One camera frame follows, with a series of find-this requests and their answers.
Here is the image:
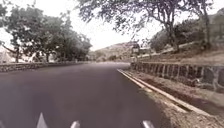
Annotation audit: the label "hill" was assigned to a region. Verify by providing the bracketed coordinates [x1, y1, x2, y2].
[87, 41, 141, 63]

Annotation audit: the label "white painted line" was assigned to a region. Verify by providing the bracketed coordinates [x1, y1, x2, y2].
[116, 68, 155, 94]

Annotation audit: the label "dark grey asphalt road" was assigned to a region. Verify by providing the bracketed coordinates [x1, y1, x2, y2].
[0, 62, 169, 128]

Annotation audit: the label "pale kerb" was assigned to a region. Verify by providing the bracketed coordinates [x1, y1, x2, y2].
[121, 68, 214, 118]

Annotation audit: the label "row of trees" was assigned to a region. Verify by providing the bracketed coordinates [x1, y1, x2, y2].
[0, 2, 93, 64]

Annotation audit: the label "robot's own part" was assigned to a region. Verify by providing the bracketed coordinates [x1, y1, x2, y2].
[70, 120, 81, 128]
[142, 119, 156, 128]

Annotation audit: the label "large spreading tree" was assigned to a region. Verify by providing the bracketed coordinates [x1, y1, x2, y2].
[76, 0, 215, 53]

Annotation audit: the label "brown dirt strip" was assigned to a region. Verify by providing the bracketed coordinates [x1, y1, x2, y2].
[128, 69, 224, 128]

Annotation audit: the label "bushes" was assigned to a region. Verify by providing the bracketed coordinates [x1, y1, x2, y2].
[149, 18, 208, 53]

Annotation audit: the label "dry grassy bank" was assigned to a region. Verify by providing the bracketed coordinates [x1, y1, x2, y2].
[133, 39, 224, 66]

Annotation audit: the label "dark stone wall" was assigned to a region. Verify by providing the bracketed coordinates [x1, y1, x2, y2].
[130, 60, 224, 93]

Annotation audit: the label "low stone roadside wall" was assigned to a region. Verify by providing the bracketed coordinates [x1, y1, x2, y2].
[0, 60, 93, 74]

